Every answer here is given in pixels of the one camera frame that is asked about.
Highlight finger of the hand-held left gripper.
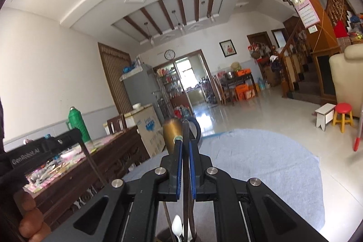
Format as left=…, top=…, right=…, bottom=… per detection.
left=55, top=129, right=83, bottom=150

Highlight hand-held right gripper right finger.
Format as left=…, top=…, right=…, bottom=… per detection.
left=188, top=143, right=329, bottom=242

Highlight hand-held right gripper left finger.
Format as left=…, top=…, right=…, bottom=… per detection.
left=42, top=140, right=183, bottom=242

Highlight dark chopstick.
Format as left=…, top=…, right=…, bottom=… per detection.
left=189, top=199, right=197, bottom=241
left=181, top=119, right=191, bottom=241
left=82, top=140, right=110, bottom=184
left=162, top=201, right=176, bottom=242

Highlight white plastic spoon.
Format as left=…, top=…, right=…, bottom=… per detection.
left=172, top=215, right=183, bottom=242

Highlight dark round utensil holder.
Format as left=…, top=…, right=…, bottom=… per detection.
left=155, top=229, right=202, bottom=242

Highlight person's left hand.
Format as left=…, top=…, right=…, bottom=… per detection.
left=15, top=190, right=50, bottom=242

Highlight green thermos flask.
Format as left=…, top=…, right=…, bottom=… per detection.
left=66, top=106, right=93, bottom=144

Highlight colourful clutter pile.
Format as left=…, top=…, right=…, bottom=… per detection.
left=24, top=140, right=105, bottom=194

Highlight gold electric kettle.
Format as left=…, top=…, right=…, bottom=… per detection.
left=162, top=117, right=202, bottom=154

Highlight wooden chair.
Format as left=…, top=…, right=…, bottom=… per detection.
left=107, top=114, right=127, bottom=133

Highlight carved dark wooden sideboard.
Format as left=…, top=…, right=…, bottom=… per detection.
left=23, top=126, right=151, bottom=231

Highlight slatted wooden door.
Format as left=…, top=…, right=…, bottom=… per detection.
left=98, top=43, right=132, bottom=115

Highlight blue grey tablecloth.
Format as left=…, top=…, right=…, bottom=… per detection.
left=125, top=129, right=325, bottom=234

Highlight glass display shelf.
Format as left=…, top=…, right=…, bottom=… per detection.
left=156, top=66, right=188, bottom=106

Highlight grey refrigerator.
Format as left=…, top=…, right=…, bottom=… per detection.
left=122, top=63, right=165, bottom=118

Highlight orange box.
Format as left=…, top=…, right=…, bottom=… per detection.
left=235, top=84, right=257, bottom=101

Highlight wooden side table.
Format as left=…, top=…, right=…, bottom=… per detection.
left=220, top=69, right=258, bottom=105

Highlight small white stool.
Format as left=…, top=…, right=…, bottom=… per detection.
left=311, top=103, right=336, bottom=131

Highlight wooden staircase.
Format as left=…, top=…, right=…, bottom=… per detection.
left=268, top=0, right=341, bottom=106

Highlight red stool with yellow legs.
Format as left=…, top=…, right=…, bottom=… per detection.
left=332, top=103, right=354, bottom=133

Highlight red tipped stick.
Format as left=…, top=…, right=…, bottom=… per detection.
left=352, top=106, right=363, bottom=152

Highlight cream sofa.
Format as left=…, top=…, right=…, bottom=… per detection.
left=329, top=44, right=363, bottom=118

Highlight framed wall picture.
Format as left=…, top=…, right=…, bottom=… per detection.
left=219, top=39, right=237, bottom=58

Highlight pink wall calendar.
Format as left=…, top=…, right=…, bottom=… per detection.
left=284, top=0, right=320, bottom=29

